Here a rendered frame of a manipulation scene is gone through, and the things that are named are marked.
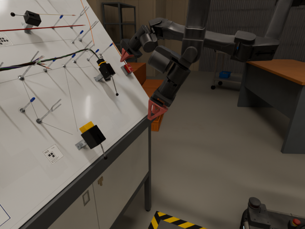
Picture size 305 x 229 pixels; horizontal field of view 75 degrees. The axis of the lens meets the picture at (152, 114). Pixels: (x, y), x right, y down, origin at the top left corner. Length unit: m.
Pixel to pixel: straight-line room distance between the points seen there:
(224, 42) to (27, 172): 0.78
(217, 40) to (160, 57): 0.31
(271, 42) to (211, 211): 1.34
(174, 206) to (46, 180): 1.27
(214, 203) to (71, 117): 1.41
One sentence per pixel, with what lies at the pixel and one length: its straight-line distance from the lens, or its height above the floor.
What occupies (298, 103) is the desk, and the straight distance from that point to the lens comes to 2.55.
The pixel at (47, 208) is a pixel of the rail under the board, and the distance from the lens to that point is 0.68.
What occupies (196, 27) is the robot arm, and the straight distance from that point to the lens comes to 0.59.
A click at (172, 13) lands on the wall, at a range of 7.05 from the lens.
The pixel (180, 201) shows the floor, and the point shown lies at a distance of 1.83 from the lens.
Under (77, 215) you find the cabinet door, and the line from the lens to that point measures 0.89.
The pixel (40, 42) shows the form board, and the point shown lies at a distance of 0.94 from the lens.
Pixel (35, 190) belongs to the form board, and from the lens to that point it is 0.68.
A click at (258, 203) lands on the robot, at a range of 1.52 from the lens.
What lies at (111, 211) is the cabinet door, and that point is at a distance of 1.12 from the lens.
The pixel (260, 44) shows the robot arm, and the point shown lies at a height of 1.27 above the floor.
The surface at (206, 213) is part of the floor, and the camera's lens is 1.79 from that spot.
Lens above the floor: 1.32
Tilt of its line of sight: 23 degrees down
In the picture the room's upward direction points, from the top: straight up
